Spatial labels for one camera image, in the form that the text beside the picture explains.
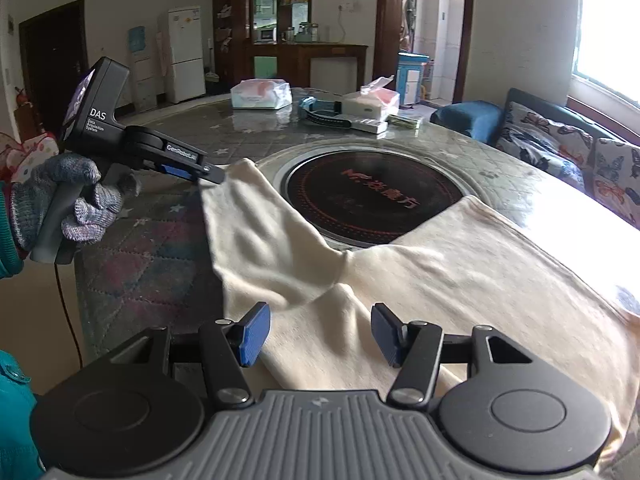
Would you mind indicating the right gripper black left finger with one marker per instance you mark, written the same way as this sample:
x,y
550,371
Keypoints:
x,y
227,347

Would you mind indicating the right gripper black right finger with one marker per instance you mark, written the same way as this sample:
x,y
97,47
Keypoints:
x,y
413,348

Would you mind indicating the cream knit garment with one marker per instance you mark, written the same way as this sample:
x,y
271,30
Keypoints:
x,y
467,266

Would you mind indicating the gloved left hand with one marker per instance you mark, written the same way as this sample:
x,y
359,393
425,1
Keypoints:
x,y
65,197

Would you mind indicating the white refrigerator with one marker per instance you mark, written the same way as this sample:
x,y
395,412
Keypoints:
x,y
181,53

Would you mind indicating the round black induction cooktop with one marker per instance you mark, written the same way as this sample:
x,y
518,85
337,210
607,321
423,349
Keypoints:
x,y
364,198

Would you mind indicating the soft tissue pack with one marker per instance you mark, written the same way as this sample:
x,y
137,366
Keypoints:
x,y
261,94

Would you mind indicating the dark wooden display cabinet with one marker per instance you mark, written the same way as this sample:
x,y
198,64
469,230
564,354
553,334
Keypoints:
x,y
277,38

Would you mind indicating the small green packet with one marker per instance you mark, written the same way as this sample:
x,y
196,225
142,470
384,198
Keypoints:
x,y
405,122

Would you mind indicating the teal jacket sleeve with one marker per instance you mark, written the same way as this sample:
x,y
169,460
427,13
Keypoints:
x,y
19,456

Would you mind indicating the blue sofa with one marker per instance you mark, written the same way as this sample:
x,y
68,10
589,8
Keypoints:
x,y
482,121

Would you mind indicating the left butterfly pillow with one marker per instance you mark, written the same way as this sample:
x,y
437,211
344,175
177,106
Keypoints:
x,y
552,147

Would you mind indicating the butterfly pillow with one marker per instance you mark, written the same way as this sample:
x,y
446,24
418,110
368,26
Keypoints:
x,y
552,147
612,177

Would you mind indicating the pink tissue box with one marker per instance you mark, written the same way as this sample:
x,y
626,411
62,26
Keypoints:
x,y
373,101

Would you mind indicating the right butterfly pillow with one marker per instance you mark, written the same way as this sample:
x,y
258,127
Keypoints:
x,y
612,177

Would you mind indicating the blue children's cabinet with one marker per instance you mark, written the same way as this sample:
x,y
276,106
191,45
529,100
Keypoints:
x,y
410,72

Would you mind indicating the window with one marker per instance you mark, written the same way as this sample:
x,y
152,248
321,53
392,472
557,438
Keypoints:
x,y
607,47

